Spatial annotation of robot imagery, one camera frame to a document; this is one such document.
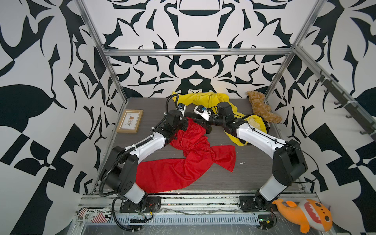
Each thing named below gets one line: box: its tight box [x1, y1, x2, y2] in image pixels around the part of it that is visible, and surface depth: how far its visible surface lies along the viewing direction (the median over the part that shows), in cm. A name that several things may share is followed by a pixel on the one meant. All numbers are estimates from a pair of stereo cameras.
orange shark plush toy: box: [271, 198, 333, 234], surface depth 67 cm
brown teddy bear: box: [245, 90, 282, 124], surface depth 107 cm
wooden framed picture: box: [116, 109, 144, 134], surface depth 107 cm
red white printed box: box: [76, 207, 112, 223], surface depth 71 cm
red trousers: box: [135, 117, 236, 193], surface depth 87 cm
